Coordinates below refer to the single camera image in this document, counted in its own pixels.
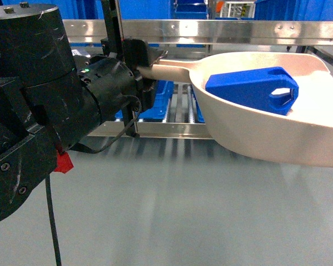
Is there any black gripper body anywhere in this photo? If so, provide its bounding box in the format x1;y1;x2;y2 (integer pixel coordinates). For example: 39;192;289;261
80;38;154;125

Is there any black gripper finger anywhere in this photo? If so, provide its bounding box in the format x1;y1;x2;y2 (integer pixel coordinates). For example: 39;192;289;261
139;78;158;112
144;44;168;67

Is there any blue plastic part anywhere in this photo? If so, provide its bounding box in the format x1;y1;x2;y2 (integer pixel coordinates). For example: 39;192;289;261
205;66;299;115

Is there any beige plastic scoop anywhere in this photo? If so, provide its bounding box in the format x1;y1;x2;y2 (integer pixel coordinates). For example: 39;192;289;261
139;52;333;167

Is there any steel shelf rack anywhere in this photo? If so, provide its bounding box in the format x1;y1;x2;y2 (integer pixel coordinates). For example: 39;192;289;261
61;18;333;141

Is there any blue centre front bin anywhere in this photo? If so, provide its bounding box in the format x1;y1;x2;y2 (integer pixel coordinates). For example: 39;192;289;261
115;80;175;124

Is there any red tag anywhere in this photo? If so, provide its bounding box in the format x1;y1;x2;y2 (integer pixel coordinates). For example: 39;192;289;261
54;152;74;174

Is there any black cable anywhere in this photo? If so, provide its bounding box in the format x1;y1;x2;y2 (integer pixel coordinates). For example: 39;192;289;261
44;95;142;266

